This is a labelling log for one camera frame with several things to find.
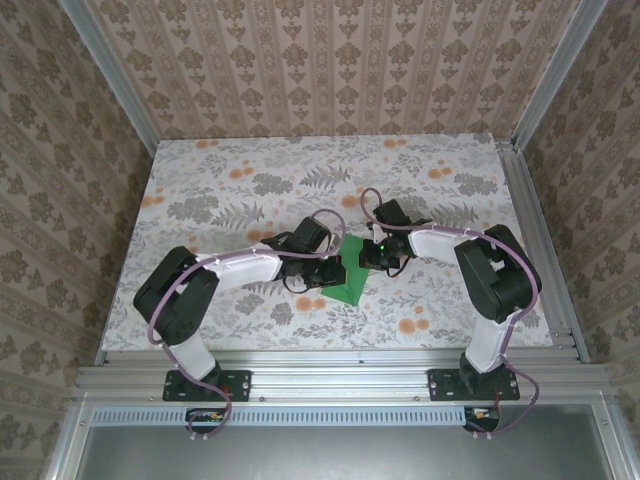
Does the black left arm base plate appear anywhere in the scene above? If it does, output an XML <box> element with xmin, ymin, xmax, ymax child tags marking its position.
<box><xmin>162</xmin><ymin>368</ymin><xmax>252</xmax><ymax>403</ymax></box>

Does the thin black left gripper cable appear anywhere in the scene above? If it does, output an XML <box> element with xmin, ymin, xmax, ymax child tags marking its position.
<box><xmin>282</xmin><ymin>273</ymin><xmax>315</xmax><ymax>296</ymax></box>

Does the floral printed table mat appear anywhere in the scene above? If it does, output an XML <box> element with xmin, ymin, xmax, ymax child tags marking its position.
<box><xmin>99</xmin><ymin>133</ymin><xmax>557</xmax><ymax>352</ymax></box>

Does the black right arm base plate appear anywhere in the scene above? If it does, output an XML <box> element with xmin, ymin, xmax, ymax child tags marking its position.
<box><xmin>428</xmin><ymin>367</ymin><xmax>521</xmax><ymax>403</ymax></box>

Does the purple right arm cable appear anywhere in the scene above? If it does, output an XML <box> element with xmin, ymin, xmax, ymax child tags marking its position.
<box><xmin>359</xmin><ymin>187</ymin><xmax>544</xmax><ymax>441</ymax></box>

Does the aluminium frame rail long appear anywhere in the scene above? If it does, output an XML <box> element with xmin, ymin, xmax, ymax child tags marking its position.
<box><xmin>72</xmin><ymin>348</ymin><xmax>616</xmax><ymax>405</ymax></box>

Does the aluminium frame post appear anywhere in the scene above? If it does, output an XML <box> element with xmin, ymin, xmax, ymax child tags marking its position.
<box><xmin>58</xmin><ymin>0</ymin><xmax>160</xmax><ymax>156</ymax></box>
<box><xmin>510</xmin><ymin>0</ymin><xmax>610</xmax><ymax>151</ymax></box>

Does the black connector board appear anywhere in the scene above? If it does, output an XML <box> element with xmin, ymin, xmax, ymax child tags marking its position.
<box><xmin>185</xmin><ymin>407</ymin><xmax>229</xmax><ymax>435</ymax></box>
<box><xmin>462</xmin><ymin>405</ymin><xmax>502</xmax><ymax>434</ymax></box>

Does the aluminium lower frame bar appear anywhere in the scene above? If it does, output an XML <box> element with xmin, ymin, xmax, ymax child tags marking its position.
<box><xmin>42</xmin><ymin>394</ymin><xmax>96</xmax><ymax>480</ymax></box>
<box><xmin>589</xmin><ymin>394</ymin><xmax>640</xmax><ymax>480</ymax></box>

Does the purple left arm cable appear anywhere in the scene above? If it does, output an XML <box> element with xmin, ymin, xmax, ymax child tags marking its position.
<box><xmin>149</xmin><ymin>208</ymin><xmax>347</xmax><ymax>444</ymax></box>

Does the slotted white cable duct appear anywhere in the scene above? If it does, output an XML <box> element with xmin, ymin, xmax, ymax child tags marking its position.
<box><xmin>91</xmin><ymin>405</ymin><xmax>469</xmax><ymax>427</ymax></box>

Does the green square paper sheet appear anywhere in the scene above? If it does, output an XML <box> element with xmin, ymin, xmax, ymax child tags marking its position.
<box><xmin>319</xmin><ymin>233</ymin><xmax>375</xmax><ymax>306</ymax></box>

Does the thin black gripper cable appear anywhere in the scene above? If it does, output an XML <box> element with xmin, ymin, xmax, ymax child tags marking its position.
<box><xmin>282</xmin><ymin>273</ymin><xmax>315</xmax><ymax>296</ymax></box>
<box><xmin>387</xmin><ymin>253</ymin><xmax>417</xmax><ymax>279</ymax></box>

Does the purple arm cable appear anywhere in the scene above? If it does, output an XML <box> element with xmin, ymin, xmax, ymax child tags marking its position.
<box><xmin>359</xmin><ymin>187</ymin><xmax>544</xmax><ymax>441</ymax></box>
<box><xmin>149</xmin><ymin>208</ymin><xmax>347</xmax><ymax>444</ymax></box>

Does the thin black right gripper cable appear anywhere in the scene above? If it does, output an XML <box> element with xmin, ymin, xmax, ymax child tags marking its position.
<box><xmin>387</xmin><ymin>253</ymin><xmax>417</xmax><ymax>279</ymax></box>

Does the aluminium side rail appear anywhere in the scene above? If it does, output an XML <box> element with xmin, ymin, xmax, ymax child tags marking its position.
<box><xmin>494</xmin><ymin>139</ymin><xmax>594</xmax><ymax>365</ymax></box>

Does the grey metal sheet panel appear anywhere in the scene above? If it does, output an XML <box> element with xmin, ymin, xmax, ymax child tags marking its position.
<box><xmin>74</xmin><ymin>423</ymin><xmax>611</xmax><ymax>480</ymax></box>

